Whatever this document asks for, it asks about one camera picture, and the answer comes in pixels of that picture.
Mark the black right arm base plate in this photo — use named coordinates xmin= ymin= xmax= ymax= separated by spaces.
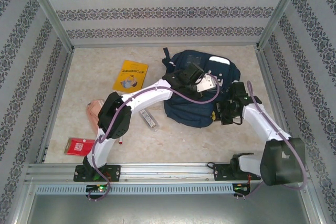
xmin=213 ymin=162 xmax=260 ymax=182

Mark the aluminium right side rail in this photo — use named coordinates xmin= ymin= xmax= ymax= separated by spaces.
xmin=256 ymin=47 xmax=299 ymax=162

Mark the yellow book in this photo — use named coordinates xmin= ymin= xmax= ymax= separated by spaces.
xmin=112 ymin=60 xmax=149 ymax=93

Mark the aluminium left side rail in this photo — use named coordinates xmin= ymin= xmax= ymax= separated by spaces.
xmin=35 ymin=49 xmax=76 ymax=164

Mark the left controller board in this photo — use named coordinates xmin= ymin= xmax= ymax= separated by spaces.
xmin=86 ymin=184 xmax=112 ymax=194

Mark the right controller board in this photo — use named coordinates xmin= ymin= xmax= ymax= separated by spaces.
xmin=233 ymin=183 xmax=251 ymax=196

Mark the aluminium mounting rail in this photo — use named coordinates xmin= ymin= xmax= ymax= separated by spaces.
xmin=25 ymin=163 xmax=308 ymax=183

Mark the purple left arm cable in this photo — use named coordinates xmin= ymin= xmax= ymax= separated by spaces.
xmin=88 ymin=76 xmax=221 ymax=202

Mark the aluminium back rail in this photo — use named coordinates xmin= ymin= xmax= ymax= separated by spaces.
xmin=72 ymin=42 xmax=260 ymax=49

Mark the aluminium frame post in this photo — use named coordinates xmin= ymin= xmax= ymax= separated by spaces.
xmin=256 ymin=0 xmax=307 ymax=50
xmin=22 ymin=0 xmax=76 ymax=51

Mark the pink pencil case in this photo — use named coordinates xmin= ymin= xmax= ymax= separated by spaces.
xmin=86 ymin=99 xmax=106 ymax=133

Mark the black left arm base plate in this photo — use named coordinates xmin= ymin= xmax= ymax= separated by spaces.
xmin=73 ymin=165 xmax=121 ymax=183

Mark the red packet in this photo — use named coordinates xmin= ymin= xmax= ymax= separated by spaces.
xmin=64 ymin=137 xmax=96 ymax=156

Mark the grey slotted cable duct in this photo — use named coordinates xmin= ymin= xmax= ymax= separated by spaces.
xmin=35 ymin=184 xmax=235 ymax=195

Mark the controller board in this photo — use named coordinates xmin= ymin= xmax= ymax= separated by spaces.
xmin=233 ymin=183 xmax=251 ymax=196
xmin=86 ymin=184 xmax=112 ymax=194

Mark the navy blue backpack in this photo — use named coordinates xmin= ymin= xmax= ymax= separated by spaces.
xmin=161 ymin=47 xmax=242 ymax=129

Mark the clear plastic lead box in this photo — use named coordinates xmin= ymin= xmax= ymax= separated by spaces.
xmin=138 ymin=108 xmax=160 ymax=132

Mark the aluminium right frame post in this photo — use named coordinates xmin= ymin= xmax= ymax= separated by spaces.
xmin=256 ymin=0 xmax=307 ymax=50

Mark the aluminium left frame post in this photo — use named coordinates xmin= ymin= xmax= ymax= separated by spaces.
xmin=22 ymin=0 xmax=76 ymax=51

